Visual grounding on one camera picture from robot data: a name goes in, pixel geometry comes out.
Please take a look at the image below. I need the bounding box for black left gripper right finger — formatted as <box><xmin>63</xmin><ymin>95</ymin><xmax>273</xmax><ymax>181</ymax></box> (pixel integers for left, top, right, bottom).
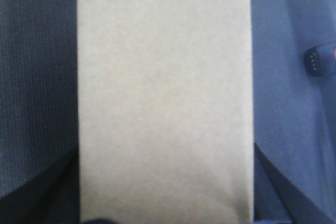
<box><xmin>254</xmin><ymin>144</ymin><xmax>335</xmax><ymax>223</ymax></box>

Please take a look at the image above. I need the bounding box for tan cardboard package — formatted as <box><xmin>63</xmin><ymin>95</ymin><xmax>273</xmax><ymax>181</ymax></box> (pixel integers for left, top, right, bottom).
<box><xmin>78</xmin><ymin>0</ymin><xmax>254</xmax><ymax>223</ymax></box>

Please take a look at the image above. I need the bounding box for orange black barcode scanner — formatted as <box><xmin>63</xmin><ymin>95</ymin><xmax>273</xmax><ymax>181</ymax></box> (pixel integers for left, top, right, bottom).
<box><xmin>303</xmin><ymin>41</ymin><xmax>335</xmax><ymax>77</ymax></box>

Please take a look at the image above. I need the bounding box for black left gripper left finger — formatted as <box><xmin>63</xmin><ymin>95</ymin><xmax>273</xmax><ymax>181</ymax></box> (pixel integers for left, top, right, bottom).
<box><xmin>1</xmin><ymin>147</ymin><xmax>80</xmax><ymax>223</ymax></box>

